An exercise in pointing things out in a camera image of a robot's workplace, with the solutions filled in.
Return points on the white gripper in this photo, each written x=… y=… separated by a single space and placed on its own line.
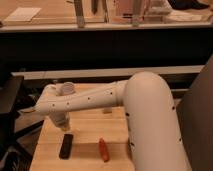
x=61 y=120

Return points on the black eraser block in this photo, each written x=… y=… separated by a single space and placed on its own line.
x=66 y=146

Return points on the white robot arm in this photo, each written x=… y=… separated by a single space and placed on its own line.
x=155 y=137

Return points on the white ceramic cup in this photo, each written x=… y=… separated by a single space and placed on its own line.
x=67 y=88

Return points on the orange carrot toy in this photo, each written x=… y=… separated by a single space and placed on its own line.
x=103 y=150

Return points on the black equipment on left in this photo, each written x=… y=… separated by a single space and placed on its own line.
x=8 y=97

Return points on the white paper sheet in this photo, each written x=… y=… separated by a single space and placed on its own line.
x=22 y=14

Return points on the dark chair back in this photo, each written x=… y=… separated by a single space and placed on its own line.
x=195 y=112

